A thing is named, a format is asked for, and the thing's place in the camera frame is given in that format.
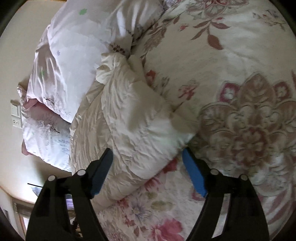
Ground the wooden framed door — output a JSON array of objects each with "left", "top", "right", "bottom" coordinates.
[{"left": 1, "top": 187, "right": 34, "bottom": 239}]

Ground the white wall socket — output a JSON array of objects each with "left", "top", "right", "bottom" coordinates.
[{"left": 11, "top": 100, "right": 22, "bottom": 128}]

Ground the right pink tree-print pillow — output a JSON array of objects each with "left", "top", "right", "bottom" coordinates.
[{"left": 17, "top": 85, "right": 71, "bottom": 172}]

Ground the floral bed quilt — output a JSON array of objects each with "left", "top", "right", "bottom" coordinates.
[{"left": 94, "top": 0, "right": 296, "bottom": 241}]

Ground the left lavender print pillow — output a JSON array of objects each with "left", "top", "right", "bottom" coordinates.
[{"left": 27, "top": 1, "right": 164, "bottom": 122}]

